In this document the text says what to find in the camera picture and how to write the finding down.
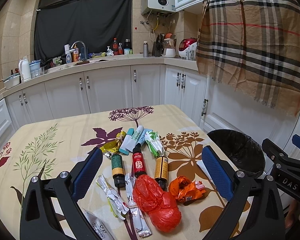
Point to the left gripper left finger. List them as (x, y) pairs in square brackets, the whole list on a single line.
[(38, 217)]

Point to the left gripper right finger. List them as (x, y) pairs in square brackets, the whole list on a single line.
[(265, 219)]

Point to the orange plastic bag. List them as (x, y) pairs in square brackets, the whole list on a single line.
[(184, 190)]

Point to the green label bottle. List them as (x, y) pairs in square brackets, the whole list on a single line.
[(118, 173)]

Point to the yellow wrapper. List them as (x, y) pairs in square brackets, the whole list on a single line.
[(111, 148)]

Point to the silver sachet strip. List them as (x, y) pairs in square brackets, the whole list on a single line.
[(137, 220)]

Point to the red plastic bag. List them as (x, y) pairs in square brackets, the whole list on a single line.
[(160, 206)]

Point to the yellow label bottle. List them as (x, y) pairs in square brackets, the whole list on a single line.
[(161, 172)]

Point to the white teal tube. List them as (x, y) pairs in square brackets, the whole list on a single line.
[(130, 140)]

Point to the green white wrapper bundle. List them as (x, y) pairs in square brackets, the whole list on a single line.
[(154, 143)]

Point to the blue white tube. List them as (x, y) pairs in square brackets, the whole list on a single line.
[(141, 139)]

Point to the black trash bin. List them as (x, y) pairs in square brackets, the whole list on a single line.
[(244, 152)]

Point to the person's hand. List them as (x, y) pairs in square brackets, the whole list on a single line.
[(293, 214)]

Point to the white lower cabinets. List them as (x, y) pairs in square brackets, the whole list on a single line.
[(112, 85)]

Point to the plaid beige scarf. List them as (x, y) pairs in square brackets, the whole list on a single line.
[(254, 47)]

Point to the floral beige tablecloth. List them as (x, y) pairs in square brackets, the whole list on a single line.
[(50, 147)]

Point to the red white rice cooker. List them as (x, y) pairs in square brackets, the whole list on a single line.
[(187, 49)]

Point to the white pot with lid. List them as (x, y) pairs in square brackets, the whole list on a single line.
[(12, 81)]

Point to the white electric kettle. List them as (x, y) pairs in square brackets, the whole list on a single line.
[(24, 70)]

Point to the white blender jug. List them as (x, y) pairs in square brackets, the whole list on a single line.
[(169, 43)]

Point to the black knife block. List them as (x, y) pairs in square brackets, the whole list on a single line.
[(158, 46)]

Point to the orange dish soap bottle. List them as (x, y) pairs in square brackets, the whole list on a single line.
[(75, 54)]

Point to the steel thermos bottle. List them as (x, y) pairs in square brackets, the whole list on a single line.
[(145, 49)]

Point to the chrome sink faucet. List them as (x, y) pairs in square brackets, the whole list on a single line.
[(83, 53)]

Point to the dark sauce bottle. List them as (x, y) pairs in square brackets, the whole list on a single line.
[(115, 47)]

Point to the black window curtain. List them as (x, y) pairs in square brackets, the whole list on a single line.
[(97, 23)]

